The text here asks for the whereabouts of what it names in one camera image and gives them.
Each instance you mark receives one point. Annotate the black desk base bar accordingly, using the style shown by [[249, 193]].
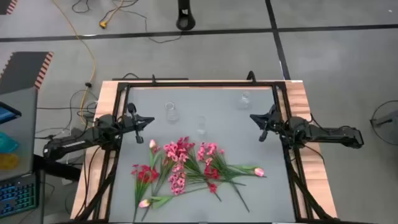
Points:
[[56, 168]]

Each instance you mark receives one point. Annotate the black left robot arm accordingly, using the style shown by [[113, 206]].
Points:
[[74, 141]]

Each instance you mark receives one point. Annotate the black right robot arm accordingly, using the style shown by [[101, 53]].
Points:
[[329, 133]]

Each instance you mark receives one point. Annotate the black flat bar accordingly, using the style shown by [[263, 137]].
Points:
[[124, 79]]

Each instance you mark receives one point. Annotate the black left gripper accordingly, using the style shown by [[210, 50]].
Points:
[[134, 119]]

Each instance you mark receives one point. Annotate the cut-glass patterned vase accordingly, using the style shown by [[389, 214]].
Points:
[[245, 102]]

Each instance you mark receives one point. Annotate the black backlit keyboard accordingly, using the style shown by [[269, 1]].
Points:
[[17, 196]]

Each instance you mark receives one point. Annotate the black clamp hook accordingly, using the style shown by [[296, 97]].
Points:
[[153, 78], [251, 76]]

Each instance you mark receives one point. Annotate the teal plastic object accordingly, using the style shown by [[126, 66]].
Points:
[[7, 143]]

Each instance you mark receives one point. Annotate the pink artificial tulip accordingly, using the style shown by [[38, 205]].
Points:
[[152, 143], [144, 203], [259, 171]]

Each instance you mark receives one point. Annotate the black-framed display screen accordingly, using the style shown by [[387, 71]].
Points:
[[7, 113]]

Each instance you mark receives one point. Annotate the clear glass flask vase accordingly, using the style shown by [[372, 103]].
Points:
[[172, 115]]

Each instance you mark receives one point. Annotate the slim clear glass vase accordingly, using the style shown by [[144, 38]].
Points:
[[201, 127]]

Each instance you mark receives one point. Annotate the black aluminium table frame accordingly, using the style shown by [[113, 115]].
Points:
[[205, 84]]

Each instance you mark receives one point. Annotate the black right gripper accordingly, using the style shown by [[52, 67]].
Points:
[[273, 123]]

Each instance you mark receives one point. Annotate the yellow plastic object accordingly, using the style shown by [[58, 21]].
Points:
[[7, 161]]

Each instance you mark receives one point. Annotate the red artificial flower bunch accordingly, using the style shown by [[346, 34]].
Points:
[[211, 173], [144, 175]]

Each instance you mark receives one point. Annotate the grey desk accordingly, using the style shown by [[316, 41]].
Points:
[[25, 140]]

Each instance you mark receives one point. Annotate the black pole stand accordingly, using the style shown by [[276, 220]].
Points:
[[185, 21]]

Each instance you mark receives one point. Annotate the black mat orange striped edge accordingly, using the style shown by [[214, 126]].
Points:
[[21, 68], [6, 5]]

